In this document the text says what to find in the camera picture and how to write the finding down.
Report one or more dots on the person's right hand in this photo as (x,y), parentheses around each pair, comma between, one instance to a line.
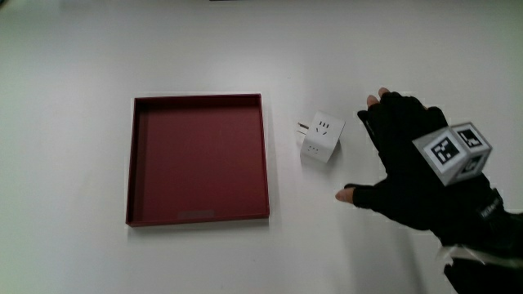
(402,163)

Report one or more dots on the dark red square tray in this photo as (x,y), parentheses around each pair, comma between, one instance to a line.
(198,163)

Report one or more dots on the person's right forearm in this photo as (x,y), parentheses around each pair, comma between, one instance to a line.
(490,253)

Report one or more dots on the white cube socket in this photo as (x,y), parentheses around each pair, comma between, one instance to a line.
(320,141)

